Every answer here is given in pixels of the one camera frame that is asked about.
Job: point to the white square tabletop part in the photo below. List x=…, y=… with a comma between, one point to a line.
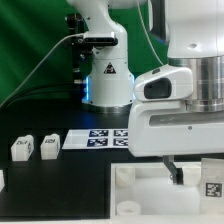
x=144, y=193

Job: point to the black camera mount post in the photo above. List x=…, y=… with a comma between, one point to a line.
x=80, y=51

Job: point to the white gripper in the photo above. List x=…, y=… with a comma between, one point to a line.
x=167, y=129

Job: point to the white block left edge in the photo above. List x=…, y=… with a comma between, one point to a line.
x=2, y=182

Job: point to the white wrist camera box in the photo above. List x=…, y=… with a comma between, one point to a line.
x=163, y=84

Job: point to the white sheet with markers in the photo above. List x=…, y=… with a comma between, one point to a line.
x=96, y=139

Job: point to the black camera on mount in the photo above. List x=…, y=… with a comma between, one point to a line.
x=98, y=39

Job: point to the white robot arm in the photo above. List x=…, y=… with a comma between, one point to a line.
x=194, y=32

